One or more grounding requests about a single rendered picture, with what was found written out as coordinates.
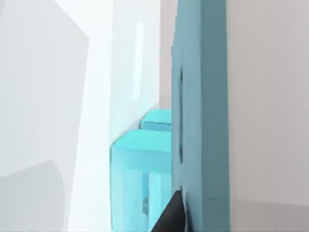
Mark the light blue rack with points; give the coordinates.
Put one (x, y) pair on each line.
(141, 164)

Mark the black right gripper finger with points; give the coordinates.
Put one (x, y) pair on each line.
(174, 215)

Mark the teal blue book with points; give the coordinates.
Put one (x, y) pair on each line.
(202, 108)

